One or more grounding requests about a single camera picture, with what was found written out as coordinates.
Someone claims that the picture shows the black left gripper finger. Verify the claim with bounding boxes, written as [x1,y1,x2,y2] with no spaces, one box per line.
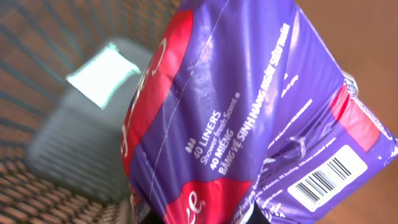
[242,202,271,224]

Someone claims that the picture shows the purple red liners pack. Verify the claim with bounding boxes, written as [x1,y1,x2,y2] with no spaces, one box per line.
[121,0,397,223]

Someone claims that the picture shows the teal wet wipes pack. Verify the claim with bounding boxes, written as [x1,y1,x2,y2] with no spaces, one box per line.
[66,42,141,110]

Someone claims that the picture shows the grey plastic mesh basket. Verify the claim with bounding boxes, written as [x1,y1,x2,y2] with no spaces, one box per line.
[1,0,180,223]

